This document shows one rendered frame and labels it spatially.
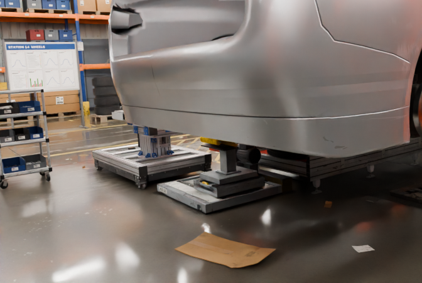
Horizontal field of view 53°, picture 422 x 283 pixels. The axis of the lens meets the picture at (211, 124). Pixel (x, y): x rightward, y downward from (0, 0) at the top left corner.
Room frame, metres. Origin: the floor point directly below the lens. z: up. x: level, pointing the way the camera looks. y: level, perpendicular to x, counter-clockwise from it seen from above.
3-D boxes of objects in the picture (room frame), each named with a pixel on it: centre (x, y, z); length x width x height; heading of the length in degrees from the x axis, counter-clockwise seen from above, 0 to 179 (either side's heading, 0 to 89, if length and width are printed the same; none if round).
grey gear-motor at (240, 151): (3.81, -0.31, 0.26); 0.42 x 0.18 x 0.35; 33
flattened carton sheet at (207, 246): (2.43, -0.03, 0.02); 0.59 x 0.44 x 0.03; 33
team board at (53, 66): (8.87, 3.42, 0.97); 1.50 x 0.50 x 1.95; 125
